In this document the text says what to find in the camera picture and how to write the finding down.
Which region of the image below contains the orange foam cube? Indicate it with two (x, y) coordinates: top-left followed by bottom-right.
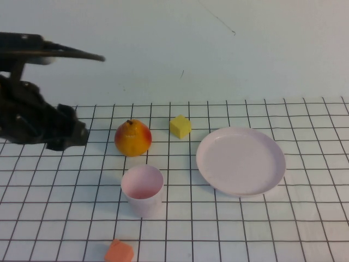
(104, 239), (135, 262)

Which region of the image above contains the orange red pear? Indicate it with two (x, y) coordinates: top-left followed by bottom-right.
(114, 118), (153, 158)

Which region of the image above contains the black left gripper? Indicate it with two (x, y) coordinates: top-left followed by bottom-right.
(0, 74), (89, 152)

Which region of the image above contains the yellow foam cube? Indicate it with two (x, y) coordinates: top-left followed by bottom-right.
(169, 114), (192, 139)

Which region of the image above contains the pink plastic plate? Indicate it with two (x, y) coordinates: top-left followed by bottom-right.
(195, 126), (287, 198)

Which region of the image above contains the pink plastic cup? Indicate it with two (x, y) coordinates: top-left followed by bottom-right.
(121, 164), (165, 219)

